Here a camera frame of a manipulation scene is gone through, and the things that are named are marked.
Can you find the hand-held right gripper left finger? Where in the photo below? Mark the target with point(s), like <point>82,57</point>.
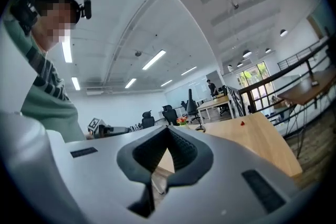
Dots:
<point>105,178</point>

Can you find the black head-worn camera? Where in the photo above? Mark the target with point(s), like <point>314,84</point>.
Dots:
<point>88,8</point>

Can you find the person's head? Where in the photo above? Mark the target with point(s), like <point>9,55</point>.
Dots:
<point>56,26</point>

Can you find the ceiling tube light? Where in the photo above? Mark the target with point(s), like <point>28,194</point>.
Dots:
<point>166,83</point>
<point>188,70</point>
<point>67,49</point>
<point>130,83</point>
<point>75,83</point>
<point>154,59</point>

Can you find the black pendant lamp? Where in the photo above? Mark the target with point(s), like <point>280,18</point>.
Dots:
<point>283,33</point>
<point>240,64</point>
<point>247,54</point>
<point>268,50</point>

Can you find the black metal railing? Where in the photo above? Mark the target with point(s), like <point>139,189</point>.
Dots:
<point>242,102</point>
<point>302,53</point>

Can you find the large glass window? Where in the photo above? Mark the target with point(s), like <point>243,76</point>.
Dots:
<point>253,73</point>

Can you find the white pot of pink flowers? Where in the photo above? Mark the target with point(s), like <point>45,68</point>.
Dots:
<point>183,122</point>

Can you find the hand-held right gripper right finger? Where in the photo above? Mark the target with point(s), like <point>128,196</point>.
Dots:
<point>223,178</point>

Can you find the black office chair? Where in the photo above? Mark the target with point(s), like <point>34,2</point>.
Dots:
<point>148,120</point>
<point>223,94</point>
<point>184,105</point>
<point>170,115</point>

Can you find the person's green printed shirt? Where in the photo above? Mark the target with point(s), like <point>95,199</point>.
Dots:
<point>47,112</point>

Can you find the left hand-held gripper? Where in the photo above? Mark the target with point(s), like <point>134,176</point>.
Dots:
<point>94,124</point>

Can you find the dark wooden table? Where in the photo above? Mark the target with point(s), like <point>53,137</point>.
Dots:
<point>309,89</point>

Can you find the black desk lamp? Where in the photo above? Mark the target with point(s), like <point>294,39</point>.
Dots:
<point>191,102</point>

